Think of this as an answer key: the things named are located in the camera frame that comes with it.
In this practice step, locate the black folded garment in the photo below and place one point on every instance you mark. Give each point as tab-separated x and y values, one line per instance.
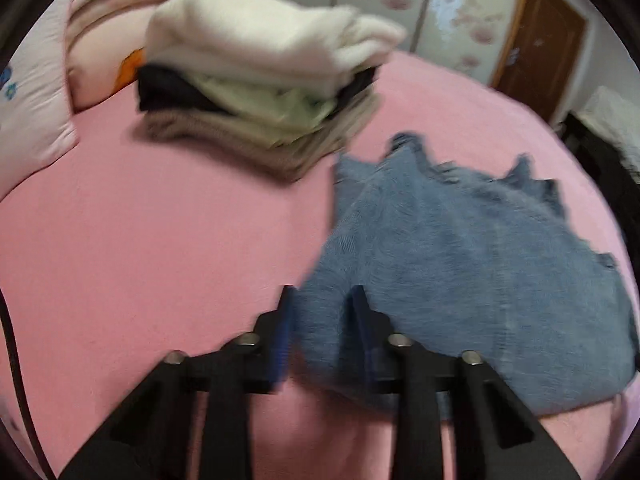
160	88

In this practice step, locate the cream white folded sweater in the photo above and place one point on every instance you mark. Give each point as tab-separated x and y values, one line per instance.
277	43

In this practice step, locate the light green folded garment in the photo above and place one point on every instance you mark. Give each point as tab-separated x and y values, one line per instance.
295	111

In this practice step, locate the striped pink folded quilt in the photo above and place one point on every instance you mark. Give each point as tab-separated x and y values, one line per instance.
105	42

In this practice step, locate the dark wooden desk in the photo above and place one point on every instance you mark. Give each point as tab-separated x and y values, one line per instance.
604	165

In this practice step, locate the pink pillow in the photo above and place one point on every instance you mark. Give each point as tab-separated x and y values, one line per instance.
36	117

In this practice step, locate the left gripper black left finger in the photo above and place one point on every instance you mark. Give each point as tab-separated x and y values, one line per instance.
148	434

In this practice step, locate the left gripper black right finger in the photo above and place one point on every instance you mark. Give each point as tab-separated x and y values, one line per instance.
496	436

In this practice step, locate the blue denim jeans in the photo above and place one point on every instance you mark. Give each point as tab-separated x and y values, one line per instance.
462	260

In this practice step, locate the pink bed sheet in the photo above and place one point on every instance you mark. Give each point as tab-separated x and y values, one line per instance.
125	249

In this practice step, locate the beige brown folded knitwear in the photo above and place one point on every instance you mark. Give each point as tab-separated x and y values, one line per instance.
287	158

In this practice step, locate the brown wooden door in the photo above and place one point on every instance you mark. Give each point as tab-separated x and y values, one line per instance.
543	55

